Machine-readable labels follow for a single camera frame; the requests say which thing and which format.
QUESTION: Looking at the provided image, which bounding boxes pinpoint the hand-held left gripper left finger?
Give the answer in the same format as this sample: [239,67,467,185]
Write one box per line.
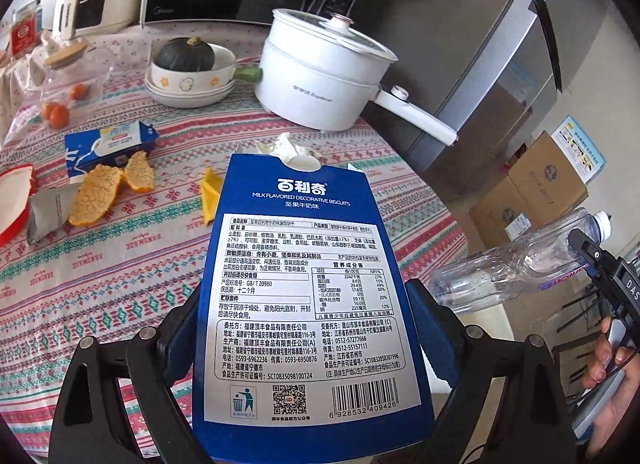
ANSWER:
[47,279,216,464]

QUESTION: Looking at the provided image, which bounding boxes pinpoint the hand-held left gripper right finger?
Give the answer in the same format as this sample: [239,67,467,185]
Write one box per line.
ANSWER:
[405,279,573,464]

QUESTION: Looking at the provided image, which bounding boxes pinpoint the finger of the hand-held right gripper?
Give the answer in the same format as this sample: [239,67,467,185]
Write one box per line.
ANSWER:
[567,228,618,290]

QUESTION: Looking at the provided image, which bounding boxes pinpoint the clear plastic bottle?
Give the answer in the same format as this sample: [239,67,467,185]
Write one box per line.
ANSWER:
[430,208,613,315]

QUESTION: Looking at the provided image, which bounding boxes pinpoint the blue biscuit box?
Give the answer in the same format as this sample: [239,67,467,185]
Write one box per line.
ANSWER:
[192,153,436,464]

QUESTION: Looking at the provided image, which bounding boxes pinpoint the blue white milk carton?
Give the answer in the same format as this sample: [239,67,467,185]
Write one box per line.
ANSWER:
[64,120,159,177]

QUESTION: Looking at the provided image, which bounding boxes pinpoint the red paper bowl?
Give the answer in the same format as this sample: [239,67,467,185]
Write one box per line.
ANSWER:
[0,164,36,247]

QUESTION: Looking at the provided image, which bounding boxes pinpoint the person's right hand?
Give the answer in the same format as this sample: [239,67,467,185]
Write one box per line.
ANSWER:
[581,329,640,455]

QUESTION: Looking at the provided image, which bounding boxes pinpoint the striped patterned tablecloth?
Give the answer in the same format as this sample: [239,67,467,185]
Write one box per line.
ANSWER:
[0,79,468,445]

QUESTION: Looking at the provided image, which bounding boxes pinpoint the yellow paper piece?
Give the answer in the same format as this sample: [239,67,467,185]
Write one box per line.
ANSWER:
[200,168,224,227]

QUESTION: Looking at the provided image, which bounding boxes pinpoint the orange peel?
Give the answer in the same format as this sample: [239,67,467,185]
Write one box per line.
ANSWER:
[67,164,122,227]
[122,150,156,193]

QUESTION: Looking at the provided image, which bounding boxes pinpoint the silver foil wrapper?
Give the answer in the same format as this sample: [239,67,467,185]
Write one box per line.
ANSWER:
[26,188,83,245]

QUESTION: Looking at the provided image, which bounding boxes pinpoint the grey refrigerator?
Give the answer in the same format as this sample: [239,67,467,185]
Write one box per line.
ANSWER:
[370,0,576,175]

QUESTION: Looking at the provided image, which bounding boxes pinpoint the white plate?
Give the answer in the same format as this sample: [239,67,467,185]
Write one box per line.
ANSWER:
[145,74,235,109]

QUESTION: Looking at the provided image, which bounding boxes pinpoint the white electric cooking pot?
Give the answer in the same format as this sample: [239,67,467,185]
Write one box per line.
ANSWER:
[254,29,458,145]

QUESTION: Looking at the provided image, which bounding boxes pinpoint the green kabocha squash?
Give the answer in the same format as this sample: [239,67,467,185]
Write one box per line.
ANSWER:
[152,36,217,72]

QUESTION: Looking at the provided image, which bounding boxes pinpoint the glass jar with wooden lid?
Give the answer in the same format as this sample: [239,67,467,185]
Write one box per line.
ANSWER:
[37,41,118,127]

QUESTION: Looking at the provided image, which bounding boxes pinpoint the white pot lid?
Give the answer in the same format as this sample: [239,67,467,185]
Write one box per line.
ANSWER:
[270,8,398,65]

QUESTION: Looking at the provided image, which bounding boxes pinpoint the red label glass jar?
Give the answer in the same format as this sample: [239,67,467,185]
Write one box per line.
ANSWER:
[9,3,42,57]

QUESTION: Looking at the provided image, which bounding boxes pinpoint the white bowl with green handle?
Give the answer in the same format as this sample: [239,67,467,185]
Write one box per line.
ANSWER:
[151,43,263,95]

